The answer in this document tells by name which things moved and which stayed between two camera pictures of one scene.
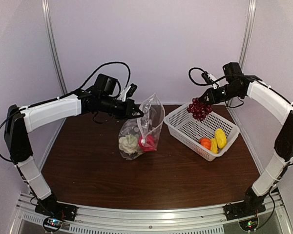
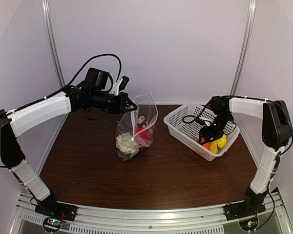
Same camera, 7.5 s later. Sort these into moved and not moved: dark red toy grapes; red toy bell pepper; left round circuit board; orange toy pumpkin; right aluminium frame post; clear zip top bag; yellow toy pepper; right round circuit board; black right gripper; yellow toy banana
Moved: clear zip top bag; black right gripper; dark red toy grapes; red toy bell pepper
Not moved: right aluminium frame post; orange toy pumpkin; right round circuit board; yellow toy banana; left round circuit board; yellow toy pepper
